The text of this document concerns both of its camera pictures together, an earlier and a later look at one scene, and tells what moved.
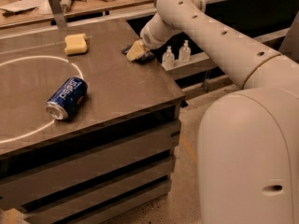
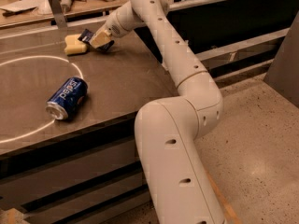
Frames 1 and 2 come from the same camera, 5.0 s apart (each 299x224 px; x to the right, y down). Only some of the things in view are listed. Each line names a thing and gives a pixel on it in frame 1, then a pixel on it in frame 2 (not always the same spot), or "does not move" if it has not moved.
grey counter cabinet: x=84 y=129 does not move
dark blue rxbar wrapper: x=142 y=59 to x=86 y=36
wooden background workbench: x=27 y=6 does not move
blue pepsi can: x=66 y=102 does not move
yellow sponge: x=76 y=44 does not move
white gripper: x=149 y=38 to x=113 y=28
